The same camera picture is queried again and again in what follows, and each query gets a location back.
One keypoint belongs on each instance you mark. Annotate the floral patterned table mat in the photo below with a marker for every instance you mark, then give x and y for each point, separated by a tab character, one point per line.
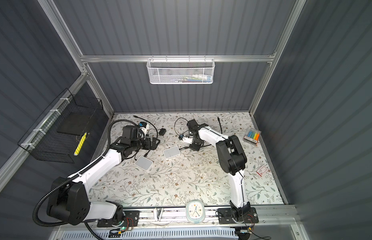
189	176

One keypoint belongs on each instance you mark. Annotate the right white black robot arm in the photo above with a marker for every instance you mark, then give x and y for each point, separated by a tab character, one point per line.
232	160

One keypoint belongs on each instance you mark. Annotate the black wire wall basket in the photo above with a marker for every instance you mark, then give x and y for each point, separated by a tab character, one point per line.
57	135

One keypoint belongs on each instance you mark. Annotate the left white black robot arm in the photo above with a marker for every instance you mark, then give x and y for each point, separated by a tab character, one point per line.
69	200

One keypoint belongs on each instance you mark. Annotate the pack of coloured markers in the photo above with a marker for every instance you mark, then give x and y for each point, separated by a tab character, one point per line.
252	136

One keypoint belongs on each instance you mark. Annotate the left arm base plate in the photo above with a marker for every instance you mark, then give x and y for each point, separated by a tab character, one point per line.
130	219

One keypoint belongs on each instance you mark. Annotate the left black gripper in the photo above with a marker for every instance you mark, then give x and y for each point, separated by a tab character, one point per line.
148	146

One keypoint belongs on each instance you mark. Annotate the yellow black striped marker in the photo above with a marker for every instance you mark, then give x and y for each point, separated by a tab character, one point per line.
80	144

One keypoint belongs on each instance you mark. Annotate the white ventilated cable duct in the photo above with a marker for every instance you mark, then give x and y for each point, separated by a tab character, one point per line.
211	233

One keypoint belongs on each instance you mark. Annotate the mint green alarm clock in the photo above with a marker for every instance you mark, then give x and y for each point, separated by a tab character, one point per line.
195	211

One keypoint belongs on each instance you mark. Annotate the small red white card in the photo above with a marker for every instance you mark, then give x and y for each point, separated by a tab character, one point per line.
262	170

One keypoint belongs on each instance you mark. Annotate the white wire mesh basket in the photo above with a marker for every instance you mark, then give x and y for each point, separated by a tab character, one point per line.
181	73

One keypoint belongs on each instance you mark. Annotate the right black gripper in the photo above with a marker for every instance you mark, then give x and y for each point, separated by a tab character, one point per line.
197	148

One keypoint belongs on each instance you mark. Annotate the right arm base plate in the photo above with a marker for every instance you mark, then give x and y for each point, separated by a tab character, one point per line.
229	216

